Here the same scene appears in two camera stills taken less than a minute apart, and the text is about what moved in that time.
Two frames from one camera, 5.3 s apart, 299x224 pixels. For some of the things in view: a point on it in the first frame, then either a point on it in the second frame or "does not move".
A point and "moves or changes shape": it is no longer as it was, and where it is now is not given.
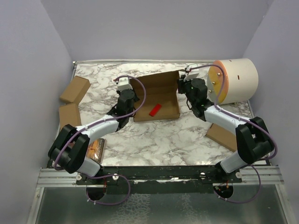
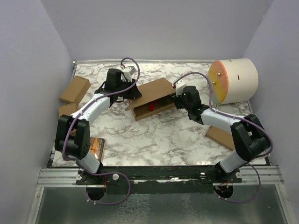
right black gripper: x=181 y=83 -> x=176 y=99
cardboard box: x=77 y=88 does not move
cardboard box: x=222 y=137 does not move
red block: x=155 y=109 -> x=151 y=107
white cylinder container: x=240 y=80 does not move
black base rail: x=161 y=180 does not move
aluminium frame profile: x=51 y=177 does not move
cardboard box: x=161 y=100 moves or changes shape
